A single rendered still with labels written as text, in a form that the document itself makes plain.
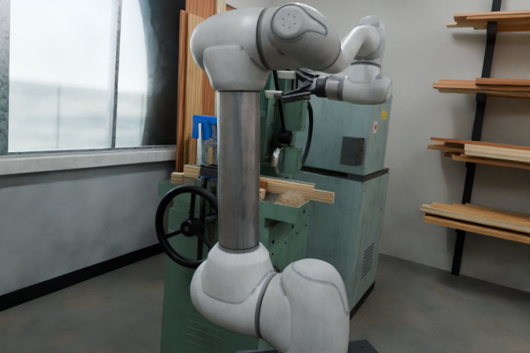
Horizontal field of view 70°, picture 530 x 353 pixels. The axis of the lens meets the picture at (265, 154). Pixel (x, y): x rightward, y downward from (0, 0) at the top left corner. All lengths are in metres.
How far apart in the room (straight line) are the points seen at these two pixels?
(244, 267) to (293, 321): 0.16
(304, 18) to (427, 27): 3.02
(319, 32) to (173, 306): 1.28
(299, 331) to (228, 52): 0.60
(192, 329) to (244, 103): 1.10
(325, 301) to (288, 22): 0.56
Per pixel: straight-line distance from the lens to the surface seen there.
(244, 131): 0.85
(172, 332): 1.77
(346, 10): 3.96
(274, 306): 0.89
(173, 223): 1.59
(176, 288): 1.68
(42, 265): 2.70
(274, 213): 1.37
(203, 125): 2.42
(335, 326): 0.88
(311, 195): 1.48
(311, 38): 0.76
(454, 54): 3.65
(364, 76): 1.31
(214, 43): 0.85
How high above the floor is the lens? 1.22
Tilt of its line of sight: 6 degrees down
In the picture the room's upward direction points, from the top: 5 degrees clockwise
